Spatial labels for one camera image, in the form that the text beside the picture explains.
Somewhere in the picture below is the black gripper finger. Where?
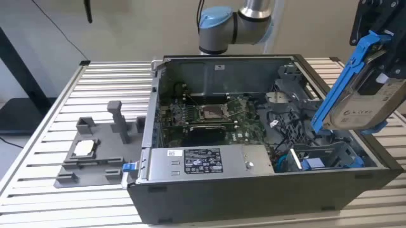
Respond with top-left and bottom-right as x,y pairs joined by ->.
368,0 -> 406,79
349,0 -> 371,46

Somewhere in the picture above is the hard disk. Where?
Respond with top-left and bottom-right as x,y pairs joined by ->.
309,30 -> 406,135

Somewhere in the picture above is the black wire with white tag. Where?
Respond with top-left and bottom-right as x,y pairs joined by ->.
265,109 -> 297,143

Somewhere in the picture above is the black RAM slot bank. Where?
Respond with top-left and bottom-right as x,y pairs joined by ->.
185,93 -> 231,99

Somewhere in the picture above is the blue plastic disk carrier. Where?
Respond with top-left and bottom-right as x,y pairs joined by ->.
299,155 -> 364,171

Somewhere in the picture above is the grey plastic drive cage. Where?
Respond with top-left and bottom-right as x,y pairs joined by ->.
255,65 -> 327,144

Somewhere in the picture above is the metal socket cover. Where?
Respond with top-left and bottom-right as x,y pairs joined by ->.
223,97 -> 248,114

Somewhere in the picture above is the green motherboard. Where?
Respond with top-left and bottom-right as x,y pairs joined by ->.
157,95 -> 269,148

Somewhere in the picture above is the CPU socket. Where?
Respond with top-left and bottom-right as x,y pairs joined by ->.
196,104 -> 229,121

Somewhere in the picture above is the black graphics card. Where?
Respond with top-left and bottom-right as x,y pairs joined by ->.
188,123 -> 228,146

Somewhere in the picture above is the black open PC case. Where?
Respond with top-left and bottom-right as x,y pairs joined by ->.
121,54 -> 406,225

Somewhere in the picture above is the silver power supply unit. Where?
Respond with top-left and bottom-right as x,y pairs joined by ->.
146,144 -> 275,181

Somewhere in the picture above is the grey parts rack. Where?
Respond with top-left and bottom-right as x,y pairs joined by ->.
53,100 -> 146,190

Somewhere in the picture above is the silver CPU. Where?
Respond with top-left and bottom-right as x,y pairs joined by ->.
73,140 -> 96,156

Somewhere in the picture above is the black stand with base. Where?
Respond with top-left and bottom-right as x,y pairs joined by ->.
0,26 -> 56,136

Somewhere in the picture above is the black cable behind arm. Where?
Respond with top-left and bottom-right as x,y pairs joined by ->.
196,0 -> 207,26

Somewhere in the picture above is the thin wire locking lever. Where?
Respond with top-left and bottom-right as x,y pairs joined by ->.
184,93 -> 200,106

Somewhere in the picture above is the blue cable bundle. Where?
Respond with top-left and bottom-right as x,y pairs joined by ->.
273,152 -> 291,173

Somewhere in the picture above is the black hanging strap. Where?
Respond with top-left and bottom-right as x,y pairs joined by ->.
82,0 -> 93,24

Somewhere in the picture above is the thin black wall cable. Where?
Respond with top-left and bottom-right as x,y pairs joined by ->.
30,0 -> 89,62

